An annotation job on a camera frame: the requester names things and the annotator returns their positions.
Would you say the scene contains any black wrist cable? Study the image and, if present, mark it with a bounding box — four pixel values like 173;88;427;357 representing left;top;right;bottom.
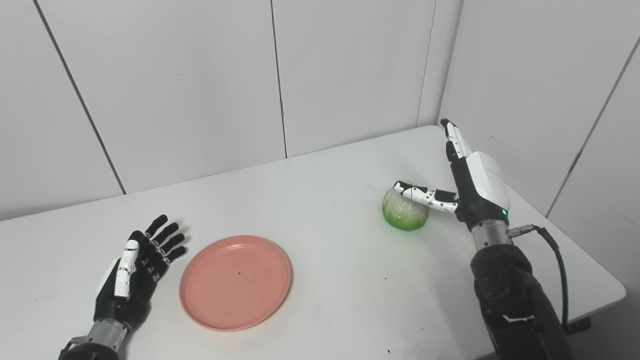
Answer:
57;337;87;358
507;224;592;335

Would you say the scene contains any green white cabbage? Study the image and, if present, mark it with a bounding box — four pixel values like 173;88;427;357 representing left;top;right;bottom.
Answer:
381;186;430;232

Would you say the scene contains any pink plate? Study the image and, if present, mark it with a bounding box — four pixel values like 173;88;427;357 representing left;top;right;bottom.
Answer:
179;235;293;332

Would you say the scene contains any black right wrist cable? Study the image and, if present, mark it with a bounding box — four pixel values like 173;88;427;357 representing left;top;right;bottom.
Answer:
507;224;592;335

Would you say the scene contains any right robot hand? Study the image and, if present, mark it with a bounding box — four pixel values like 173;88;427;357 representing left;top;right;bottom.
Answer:
392;118;512;233

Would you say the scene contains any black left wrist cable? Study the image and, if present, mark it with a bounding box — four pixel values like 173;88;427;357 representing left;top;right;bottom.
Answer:
57;337;87;358

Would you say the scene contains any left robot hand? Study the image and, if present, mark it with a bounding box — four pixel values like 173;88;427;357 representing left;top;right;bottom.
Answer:
92;214;189;332

